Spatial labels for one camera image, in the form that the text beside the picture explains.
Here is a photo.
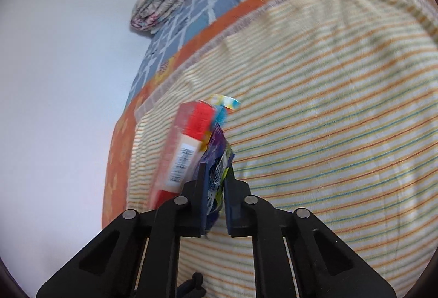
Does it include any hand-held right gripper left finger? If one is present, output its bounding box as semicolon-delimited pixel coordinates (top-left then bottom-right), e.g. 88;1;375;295
36;163;208;298

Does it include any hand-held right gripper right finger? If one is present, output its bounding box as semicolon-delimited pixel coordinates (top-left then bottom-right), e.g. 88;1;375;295
224;164;397;298

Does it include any purple snack packet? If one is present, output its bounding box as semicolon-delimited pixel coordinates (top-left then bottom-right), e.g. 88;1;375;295
200;123;237;237

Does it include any red cardboard box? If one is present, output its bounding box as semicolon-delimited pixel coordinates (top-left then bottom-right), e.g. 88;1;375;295
149;100;218;211

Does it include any colourful candy wrapper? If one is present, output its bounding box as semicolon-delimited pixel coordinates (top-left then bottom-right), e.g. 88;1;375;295
209;94;241;124

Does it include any striped yellow towel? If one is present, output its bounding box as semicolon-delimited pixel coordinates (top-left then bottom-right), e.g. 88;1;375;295
128;0;438;298

